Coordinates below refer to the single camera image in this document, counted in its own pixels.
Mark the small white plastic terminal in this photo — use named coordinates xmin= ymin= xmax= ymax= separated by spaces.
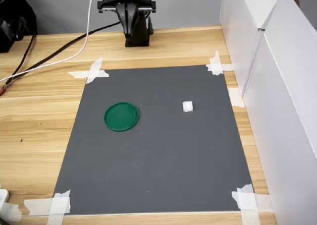
xmin=182 ymin=100 xmax=195 ymax=113

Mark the round green lid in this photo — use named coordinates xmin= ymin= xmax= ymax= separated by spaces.
xmin=104 ymin=102 xmax=140 ymax=132

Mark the white partition board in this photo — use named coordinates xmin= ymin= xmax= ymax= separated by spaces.
xmin=218 ymin=0 xmax=293 ymax=98
xmin=243 ymin=0 xmax=317 ymax=225

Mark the dark grey mat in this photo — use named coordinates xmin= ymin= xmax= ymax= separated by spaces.
xmin=53 ymin=64 xmax=256 ymax=215

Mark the white camera cable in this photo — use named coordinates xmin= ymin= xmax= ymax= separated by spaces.
xmin=0 ymin=0 xmax=98 ymax=83

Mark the thick black power cable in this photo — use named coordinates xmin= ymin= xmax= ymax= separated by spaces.
xmin=4 ymin=21 xmax=123 ymax=86

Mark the thin black cable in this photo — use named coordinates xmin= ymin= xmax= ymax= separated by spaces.
xmin=9 ymin=34 xmax=37 ymax=79

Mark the coloured wire bundle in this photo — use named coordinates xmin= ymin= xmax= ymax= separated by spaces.
xmin=0 ymin=81 xmax=11 ymax=96

